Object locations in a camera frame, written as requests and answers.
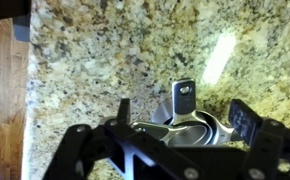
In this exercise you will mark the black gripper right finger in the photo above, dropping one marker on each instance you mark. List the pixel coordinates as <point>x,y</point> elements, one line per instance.
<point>265,150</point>

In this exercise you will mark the medium steel measuring cup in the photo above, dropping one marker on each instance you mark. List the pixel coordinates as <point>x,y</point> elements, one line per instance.
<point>148,129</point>

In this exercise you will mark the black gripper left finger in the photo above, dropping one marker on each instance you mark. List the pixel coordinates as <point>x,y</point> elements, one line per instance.
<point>68,150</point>

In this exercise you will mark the small steel measuring cup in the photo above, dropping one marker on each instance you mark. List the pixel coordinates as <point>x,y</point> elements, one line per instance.
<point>226,133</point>

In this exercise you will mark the large steel measuring cup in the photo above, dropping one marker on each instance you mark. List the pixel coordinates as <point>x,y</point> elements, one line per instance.
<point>184,100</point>

